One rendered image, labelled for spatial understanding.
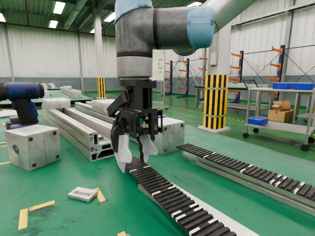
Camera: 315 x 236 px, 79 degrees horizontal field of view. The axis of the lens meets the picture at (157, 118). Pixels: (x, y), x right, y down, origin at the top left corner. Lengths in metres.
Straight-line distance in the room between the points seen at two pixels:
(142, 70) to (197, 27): 0.13
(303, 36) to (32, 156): 8.45
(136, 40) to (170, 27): 0.07
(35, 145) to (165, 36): 0.42
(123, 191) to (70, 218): 0.11
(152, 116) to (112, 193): 0.18
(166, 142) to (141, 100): 0.26
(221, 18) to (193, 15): 0.15
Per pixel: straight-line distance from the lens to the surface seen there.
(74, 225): 0.38
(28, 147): 0.58
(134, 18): 0.40
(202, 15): 0.39
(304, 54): 8.46
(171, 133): 0.61
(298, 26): 8.75
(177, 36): 0.38
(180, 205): 0.34
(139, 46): 0.39
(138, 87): 0.38
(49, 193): 0.48
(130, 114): 0.38
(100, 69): 10.94
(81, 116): 0.86
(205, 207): 0.35
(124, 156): 0.43
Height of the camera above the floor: 1.01
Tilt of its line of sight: 11 degrees down
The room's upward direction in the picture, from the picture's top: straight up
